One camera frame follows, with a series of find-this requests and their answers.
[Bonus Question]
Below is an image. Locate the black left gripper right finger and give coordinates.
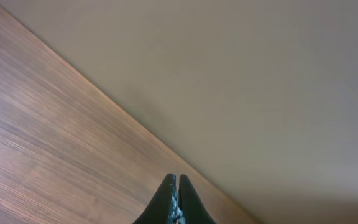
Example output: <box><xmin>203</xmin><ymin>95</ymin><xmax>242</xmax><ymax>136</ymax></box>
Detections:
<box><xmin>178</xmin><ymin>175</ymin><xmax>216</xmax><ymax>224</ymax></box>

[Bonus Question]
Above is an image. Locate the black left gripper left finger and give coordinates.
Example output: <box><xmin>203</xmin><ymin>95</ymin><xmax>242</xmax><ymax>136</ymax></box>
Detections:
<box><xmin>134</xmin><ymin>174</ymin><xmax>177</xmax><ymax>224</ymax></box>

